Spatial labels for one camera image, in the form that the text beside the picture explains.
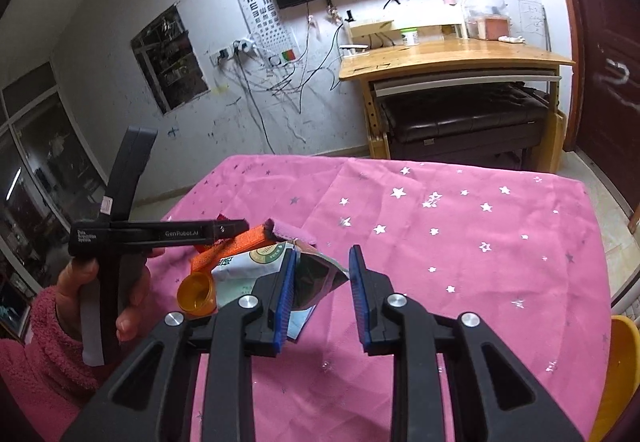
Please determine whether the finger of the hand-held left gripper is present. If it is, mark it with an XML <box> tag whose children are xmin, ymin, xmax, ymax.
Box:
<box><xmin>218</xmin><ymin>219</ymin><xmax>250</xmax><ymax>239</ymax></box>

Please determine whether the pink star tablecloth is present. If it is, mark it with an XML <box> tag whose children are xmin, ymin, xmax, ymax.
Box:
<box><xmin>135</xmin><ymin>154</ymin><xmax>614</xmax><ymax>442</ymax></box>

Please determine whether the open wall niche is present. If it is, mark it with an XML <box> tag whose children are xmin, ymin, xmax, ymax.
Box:
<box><xmin>131</xmin><ymin>4</ymin><xmax>210</xmax><ymax>116</ymax></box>

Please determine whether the eye chart poster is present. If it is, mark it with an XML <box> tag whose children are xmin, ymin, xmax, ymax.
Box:
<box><xmin>230</xmin><ymin>0</ymin><xmax>299</xmax><ymax>66</ymax></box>

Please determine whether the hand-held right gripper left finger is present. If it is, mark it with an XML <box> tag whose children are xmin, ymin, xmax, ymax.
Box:
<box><xmin>60</xmin><ymin>249</ymin><xmax>297</xmax><ymax>442</ymax></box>

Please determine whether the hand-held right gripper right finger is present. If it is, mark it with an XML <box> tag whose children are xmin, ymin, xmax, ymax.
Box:
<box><xmin>348</xmin><ymin>244</ymin><xmax>587</xmax><ymax>442</ymax></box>

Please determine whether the tangle of black cables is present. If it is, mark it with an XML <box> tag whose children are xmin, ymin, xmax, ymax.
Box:
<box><xmin>220</xmin><ymin>0</ymin><xmax>417</xmax><ymax>154</ymax></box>

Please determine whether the person's left hand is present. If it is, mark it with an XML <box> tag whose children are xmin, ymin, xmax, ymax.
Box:
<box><xmin>54</xmin><ymin>247</ymin><xmax>166</xmax><ymax>343</ymax></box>

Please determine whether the blue face mask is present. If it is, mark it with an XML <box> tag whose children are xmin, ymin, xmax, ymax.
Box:
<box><xmin>287</xmin><ymin>307</ymin><xmax>319</xmax><ymax>341</ymax></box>

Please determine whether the glass sliding door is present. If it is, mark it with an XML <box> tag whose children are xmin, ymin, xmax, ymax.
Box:
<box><xmin>0</xmin><ymin>62</ymin><xmax>109</xmax><ymax>339</ymax></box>

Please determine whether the green and white packet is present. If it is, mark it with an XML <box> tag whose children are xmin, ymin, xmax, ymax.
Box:
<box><xmin>211</xmin><ymin>242</ymin><xmax>294</xmax><ymax>311</ymax></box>

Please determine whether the silver foil packet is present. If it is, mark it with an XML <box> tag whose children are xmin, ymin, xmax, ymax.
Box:
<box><xmin>292</xmin><ymin>249</ymin><xmax>350</xmax><ymax>313</ymax></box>

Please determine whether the white desk shelf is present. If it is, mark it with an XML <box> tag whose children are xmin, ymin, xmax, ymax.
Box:
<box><xmin>345</xmin><ymin>19</ymin><xmax>469</xmax><ymax>56</ymax></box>

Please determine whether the dark brown door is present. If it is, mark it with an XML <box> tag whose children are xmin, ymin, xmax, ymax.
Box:
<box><xmin>542</xmin><ymin>0</ymin><xmax>640</xmax><ymax>189</ymax></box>

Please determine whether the black leather bench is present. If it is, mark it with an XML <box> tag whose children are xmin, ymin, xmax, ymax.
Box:
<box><xmin>380</xmin><ymin>84</ymin><xmax>551</xmax><ymax>168</ymax></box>

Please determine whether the wooden desk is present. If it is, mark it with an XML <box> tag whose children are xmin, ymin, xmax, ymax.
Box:
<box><xmin>339</xmin><ymin>38</ymin><xmax>575</xmax><ymax>174</ymax></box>

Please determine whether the yellow plastic chair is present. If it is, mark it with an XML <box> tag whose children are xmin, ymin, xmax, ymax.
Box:
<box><xmin>587</xmin><ymin>315</ymin><xmax>640</xmax><ymax>442</ymax></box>

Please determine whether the white power strip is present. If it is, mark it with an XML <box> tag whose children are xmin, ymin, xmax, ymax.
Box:
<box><xmin>210</xmin><ymin>38</ymin><xmax>259</xmax><ymax>66</ymax></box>

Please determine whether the orange cardboard box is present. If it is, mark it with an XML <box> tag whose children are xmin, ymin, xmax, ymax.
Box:
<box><xmin>191</xmin><ymin>224</ymin><xmax>274</xmax><ymax>273</ymax></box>

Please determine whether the clear plastic storage box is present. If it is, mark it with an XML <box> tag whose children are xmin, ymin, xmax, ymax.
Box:
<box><xmin>462</xmin><ymin>0</ymin><xmax>512</xmax><ymax>41</ymax></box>

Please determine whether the yellow plastic cup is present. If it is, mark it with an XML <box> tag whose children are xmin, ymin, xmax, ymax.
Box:
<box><xmin>177</xmin><ymin>271</ymin><xmax>220</xmax><ymax>318</ymax></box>

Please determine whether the magenta cloth piece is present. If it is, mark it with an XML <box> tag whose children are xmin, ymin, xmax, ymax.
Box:
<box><xmin>263</xmin><ymin>218</ymin><xmax>317</xmax><ymax>246</ymax></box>

